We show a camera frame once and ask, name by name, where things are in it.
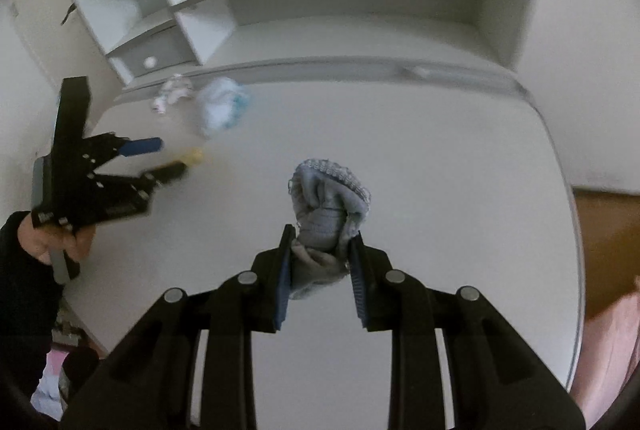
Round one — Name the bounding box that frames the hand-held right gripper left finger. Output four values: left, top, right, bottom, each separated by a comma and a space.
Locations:
60, 223, 297, 430

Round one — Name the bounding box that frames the crumpled white tissue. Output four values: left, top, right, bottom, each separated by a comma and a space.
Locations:
152, 75, 195, 116

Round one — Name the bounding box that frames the person's left hand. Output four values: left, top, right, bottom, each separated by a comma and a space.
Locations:
19, 212, 97, 267

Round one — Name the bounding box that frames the white and blue plastic packet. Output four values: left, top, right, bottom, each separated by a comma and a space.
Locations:
193, 77, 251, 139

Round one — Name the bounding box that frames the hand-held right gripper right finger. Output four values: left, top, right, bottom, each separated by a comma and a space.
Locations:
347, 232, 587, 430

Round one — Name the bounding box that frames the person's left forearm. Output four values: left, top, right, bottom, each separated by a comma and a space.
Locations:
0, 210, 67, 403

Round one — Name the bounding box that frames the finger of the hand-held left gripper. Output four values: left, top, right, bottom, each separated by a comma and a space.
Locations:
97, 161, 189, 217
82, 135, 164, 172

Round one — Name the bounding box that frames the pink bedding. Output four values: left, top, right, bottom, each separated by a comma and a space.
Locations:
570, 277, 640, 426

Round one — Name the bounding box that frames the grey sock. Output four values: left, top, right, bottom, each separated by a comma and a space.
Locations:
287, 158, 372, 301

